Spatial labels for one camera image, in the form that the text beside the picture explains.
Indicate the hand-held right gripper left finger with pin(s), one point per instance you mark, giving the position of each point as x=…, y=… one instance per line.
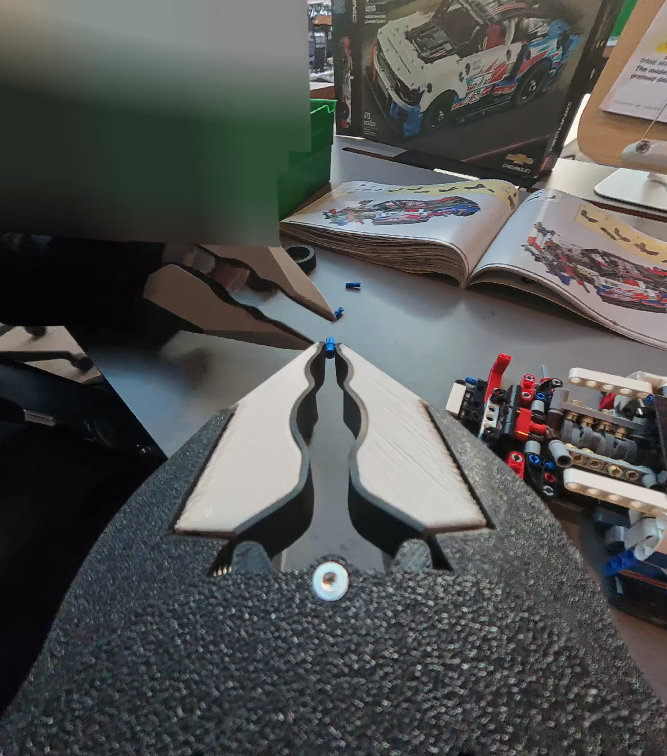
x=244, y=466

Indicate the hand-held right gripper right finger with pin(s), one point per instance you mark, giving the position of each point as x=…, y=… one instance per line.
x=416, y=466

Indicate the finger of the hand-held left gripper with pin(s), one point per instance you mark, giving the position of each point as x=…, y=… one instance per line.
x=203, y=307
x=280, y=271

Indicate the green plastic bin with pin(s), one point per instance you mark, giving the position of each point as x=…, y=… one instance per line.
x=309, y=165

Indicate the grey desk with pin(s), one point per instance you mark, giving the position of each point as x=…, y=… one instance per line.
x=428, y=331

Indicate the person's left hand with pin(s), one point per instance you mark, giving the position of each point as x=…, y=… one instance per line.
x=224, y=271

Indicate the black rubber toy tyre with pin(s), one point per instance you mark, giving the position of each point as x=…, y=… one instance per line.
x=301, y=260

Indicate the partly built toy car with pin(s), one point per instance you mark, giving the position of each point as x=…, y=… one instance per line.
x=605, y=437

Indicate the open instruction booklet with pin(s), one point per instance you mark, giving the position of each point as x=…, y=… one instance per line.
x=516, y=236

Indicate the person's black clothing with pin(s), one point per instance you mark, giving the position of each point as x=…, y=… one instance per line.
x=14, y=531

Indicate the black toy car box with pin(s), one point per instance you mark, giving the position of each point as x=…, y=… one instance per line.
x=487, y=136

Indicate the tan rounded table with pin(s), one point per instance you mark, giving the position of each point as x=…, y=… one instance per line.
x=599, y=130

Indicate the printed sheet in clear holder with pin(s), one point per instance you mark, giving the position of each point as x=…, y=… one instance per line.
x=652, y=77

